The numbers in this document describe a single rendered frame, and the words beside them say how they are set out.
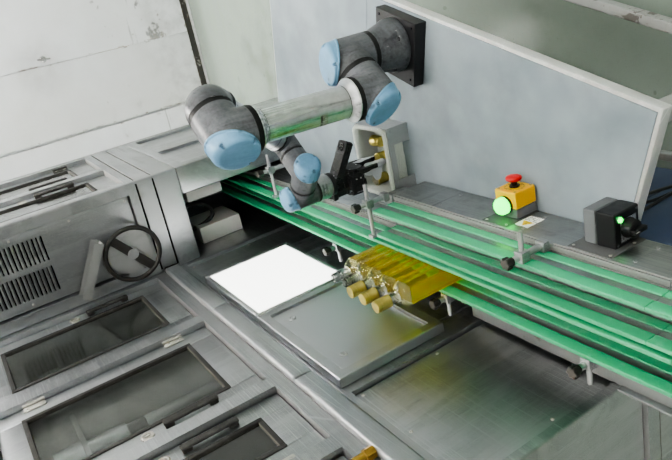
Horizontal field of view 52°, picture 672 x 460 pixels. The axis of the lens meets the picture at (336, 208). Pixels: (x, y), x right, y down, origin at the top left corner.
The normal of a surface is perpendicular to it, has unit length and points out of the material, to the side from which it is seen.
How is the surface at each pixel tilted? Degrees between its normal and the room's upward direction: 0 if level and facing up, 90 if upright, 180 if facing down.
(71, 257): 90
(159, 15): 90
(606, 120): 0
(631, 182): 0
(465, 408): 90
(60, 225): 90
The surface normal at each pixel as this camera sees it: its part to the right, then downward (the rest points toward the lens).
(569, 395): -0.19, -0.92
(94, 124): 0.53, 0.21
